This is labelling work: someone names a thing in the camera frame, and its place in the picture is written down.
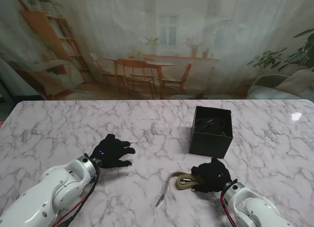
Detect beige braided belt silver buckle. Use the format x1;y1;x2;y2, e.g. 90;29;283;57
156;171;206;208

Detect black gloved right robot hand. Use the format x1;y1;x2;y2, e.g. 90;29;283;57
190;157;238;194

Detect red black right arm cables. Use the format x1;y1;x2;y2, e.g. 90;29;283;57
220;191;237;227

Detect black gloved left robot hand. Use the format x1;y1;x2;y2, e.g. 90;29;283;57
89;133;136;170

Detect printed room scene backdrop curtain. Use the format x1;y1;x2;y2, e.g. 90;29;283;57
0;0;314;101

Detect red black arm cables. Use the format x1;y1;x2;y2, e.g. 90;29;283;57
52;164;101;227
220;191;237;227

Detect black square storage box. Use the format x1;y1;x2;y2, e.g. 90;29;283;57
188;106;233;159

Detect black woven belt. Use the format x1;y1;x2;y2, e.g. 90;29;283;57
195;115;233;137

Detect red black left arm cables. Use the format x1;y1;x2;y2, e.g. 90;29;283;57
52;164;101;227

